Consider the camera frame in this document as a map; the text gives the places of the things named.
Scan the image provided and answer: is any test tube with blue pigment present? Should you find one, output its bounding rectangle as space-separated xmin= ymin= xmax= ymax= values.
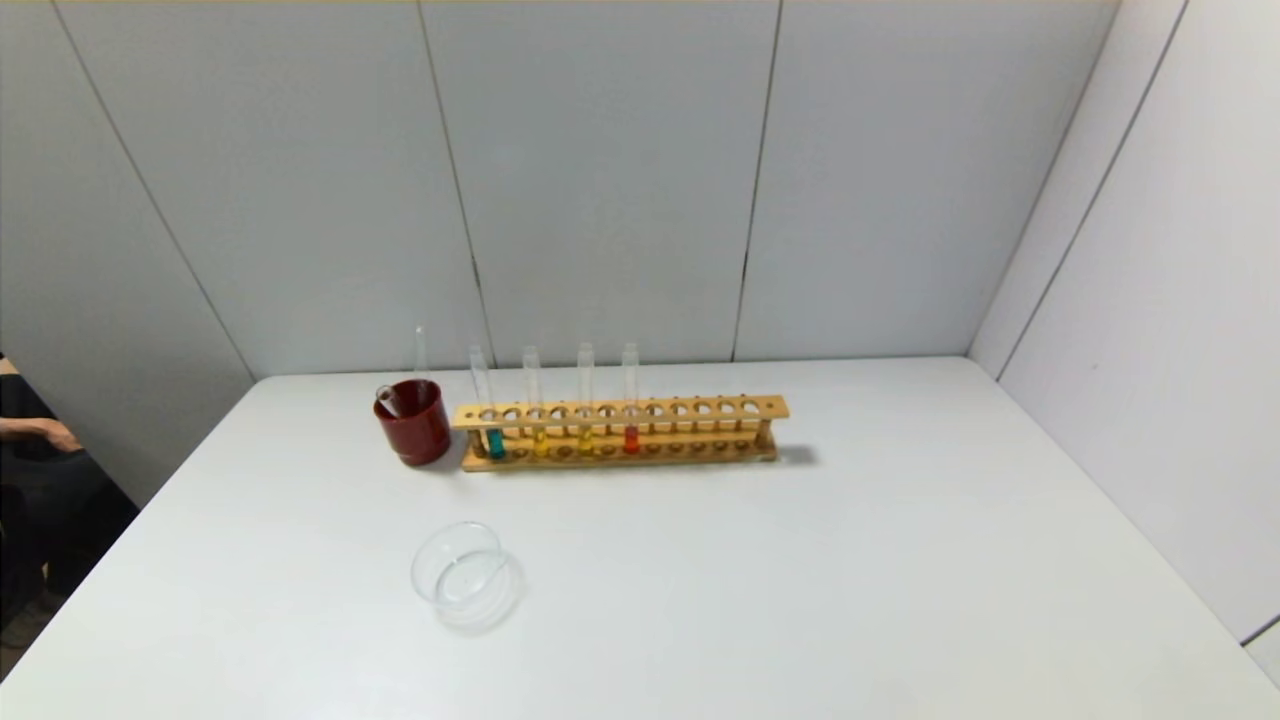
xmin=469 ymin=345 xmax=507 ymax=462

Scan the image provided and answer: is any test tube with yellow pigment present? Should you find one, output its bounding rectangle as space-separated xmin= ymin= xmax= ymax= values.
xmin=576 ymin=342 xmax=596 ymax=457
xmin=522 ymin=346 xmax=551 ymax=459

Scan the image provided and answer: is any test tube with red pigment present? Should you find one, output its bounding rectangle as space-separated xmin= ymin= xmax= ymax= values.
xmin=621 ymin=343 xmax=642 ymax=456

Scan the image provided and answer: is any wooden test tube rack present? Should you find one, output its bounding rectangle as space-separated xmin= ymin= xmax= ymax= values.
xmin=452 ymin=394 xmax=791 ymax=473

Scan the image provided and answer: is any person in dark clothes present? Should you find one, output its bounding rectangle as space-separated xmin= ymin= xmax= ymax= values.
xmin=0 ymin=355 xmax=141 ymax=646

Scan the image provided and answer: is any dark red plastic cup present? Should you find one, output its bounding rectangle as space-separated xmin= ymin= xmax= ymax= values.
xmin=374 ymin=379 xmax=452 ymax=468

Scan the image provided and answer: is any clear glass beaker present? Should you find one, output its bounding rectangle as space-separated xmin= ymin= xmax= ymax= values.
xmin=410 ymin=521 xmax=525 ymax=634

